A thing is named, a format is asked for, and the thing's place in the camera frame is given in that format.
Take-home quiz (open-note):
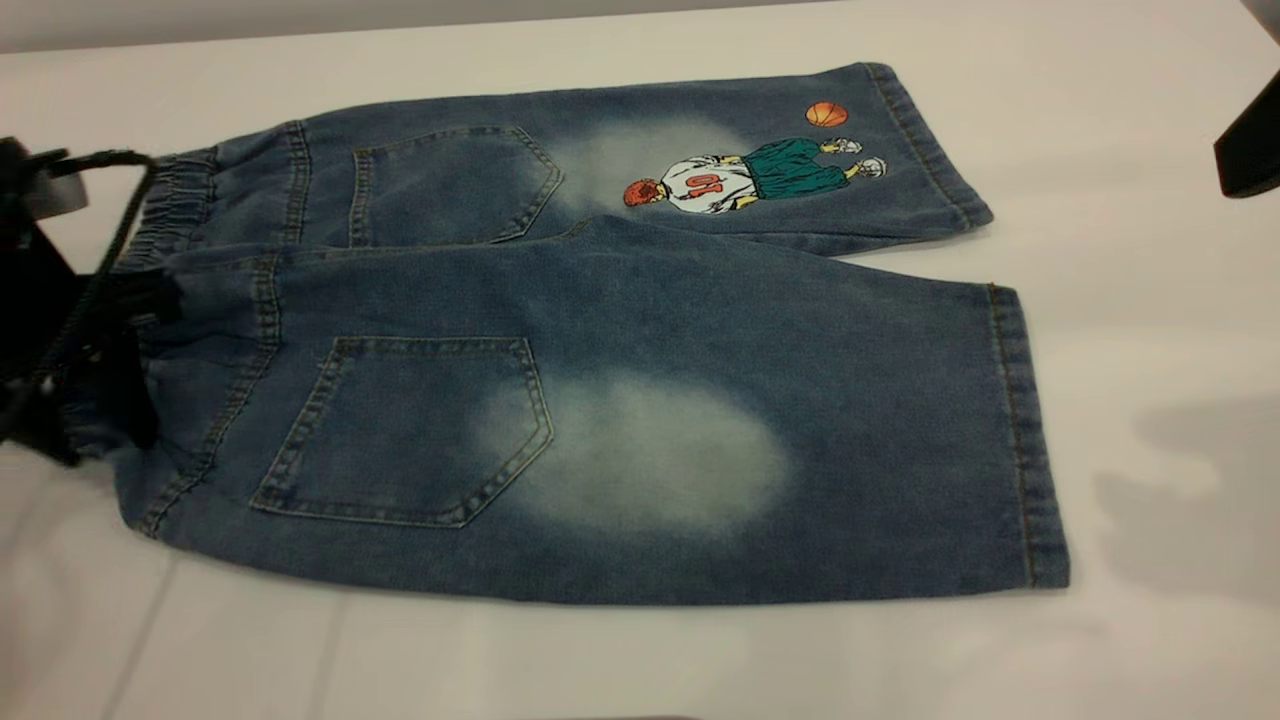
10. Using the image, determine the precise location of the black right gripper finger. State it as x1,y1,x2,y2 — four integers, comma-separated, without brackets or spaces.
1214,70,1280,199

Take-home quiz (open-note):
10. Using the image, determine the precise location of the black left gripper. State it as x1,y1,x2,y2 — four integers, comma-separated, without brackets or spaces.
0,222,184,467

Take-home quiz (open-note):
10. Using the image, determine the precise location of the blue denim shorts basketball print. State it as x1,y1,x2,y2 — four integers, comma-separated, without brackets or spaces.
62,62,1071,607

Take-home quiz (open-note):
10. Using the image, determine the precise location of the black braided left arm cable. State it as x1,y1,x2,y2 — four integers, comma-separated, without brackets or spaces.
45,148,161,393

